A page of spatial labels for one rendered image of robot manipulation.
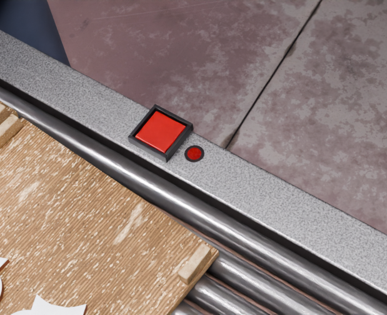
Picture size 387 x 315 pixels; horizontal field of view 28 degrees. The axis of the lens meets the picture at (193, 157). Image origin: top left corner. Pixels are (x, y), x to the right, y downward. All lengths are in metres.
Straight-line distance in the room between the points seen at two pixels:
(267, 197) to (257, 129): 1.17
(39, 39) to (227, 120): 0.74
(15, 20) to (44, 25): 0.09
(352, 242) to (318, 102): 1.28
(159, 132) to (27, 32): 0.66
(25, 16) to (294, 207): 0.86
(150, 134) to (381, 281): 0.42
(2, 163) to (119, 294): 0.30
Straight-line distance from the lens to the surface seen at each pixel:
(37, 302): 1.14
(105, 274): 1.15
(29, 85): 1.38
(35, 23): 1.84
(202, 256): 1.11
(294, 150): 2.32
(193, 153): 1.24
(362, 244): 1.17
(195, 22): 2.63
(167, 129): 1.26
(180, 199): 1.20
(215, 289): 1.13
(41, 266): 1.17
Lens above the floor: 1.97
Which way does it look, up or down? 58 degrees down
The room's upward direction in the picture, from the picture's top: 10 degrees counter-clockwise
